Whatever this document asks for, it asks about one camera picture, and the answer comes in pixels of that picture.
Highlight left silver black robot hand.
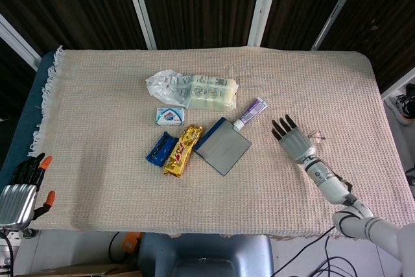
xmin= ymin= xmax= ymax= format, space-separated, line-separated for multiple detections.
xmin=0 ymin=152 xmax=56 ymax=231

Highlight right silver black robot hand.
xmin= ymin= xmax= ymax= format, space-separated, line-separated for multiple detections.
xmin=271 ymin=114 xmax=317 ymax=164

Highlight thin-framed eyeglasses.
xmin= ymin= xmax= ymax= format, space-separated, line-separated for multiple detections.
xmin=307 ymin=130 xmax=326 ymax=143

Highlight gray box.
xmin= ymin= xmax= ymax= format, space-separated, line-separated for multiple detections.
xmin=193 ymin=116 xmax=253 ymax=178

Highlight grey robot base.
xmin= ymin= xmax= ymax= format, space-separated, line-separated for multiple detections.
xmin=137 ymin=232 xmax=275 ymax=277

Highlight white blue soap box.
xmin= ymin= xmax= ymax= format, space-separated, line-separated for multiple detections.
xmin=154 ymin=106 xmax=186 ymax=127

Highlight purple white toothpaste tube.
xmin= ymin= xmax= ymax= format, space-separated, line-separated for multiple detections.
xmin=232 ymin=97 xmax=269 ymax=130

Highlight blue padded table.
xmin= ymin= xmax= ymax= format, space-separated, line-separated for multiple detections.
xmin=0 ymin=50 xmax=63 ymax=187

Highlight clear bag of pale rolls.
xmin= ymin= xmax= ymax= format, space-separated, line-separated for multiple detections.
xmin=145 ymin=69 xmax=240 ymax=111

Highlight white black sneaker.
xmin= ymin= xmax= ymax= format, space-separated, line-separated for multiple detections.
xmin=385 ymin=93 xmax=415 ymax=126

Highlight beige waffle tablecloth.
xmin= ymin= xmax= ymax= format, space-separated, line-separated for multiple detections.
xmin=27 ymin=45 xmax=415 ymax=239

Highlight gold snack pack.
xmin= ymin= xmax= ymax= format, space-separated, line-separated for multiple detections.
xmin=162 ymin=123 xmax=204 ymax=179

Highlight orange floor object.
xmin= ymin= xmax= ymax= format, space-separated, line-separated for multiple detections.
xmin=121 ymin=232 xmax=144 ymax=254

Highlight blue snack pack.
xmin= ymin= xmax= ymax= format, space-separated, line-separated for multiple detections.
xmin=145 ymin=130 xmax=180 ymax=168

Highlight black cable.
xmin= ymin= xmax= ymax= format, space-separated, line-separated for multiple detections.
xmin=108 ymin=231 xmax=130 ymax=263

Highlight white screen frame post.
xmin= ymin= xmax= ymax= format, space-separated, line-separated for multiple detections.
xmin=311 ymin=0 xmax=368 ymax=51
xmin=380 ymin=67 xmax=415 ymax=101
xmin=0 ymin=13 xmax=42 ymax=72
xmin=121 ymin=0 xmax=158 ymax=51
xmin=247 ymin=0 xmax=283 ymax=47

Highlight black floor cables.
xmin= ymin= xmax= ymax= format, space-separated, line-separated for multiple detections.
xmin=274 ymin=224 xmax=408 ymax=277

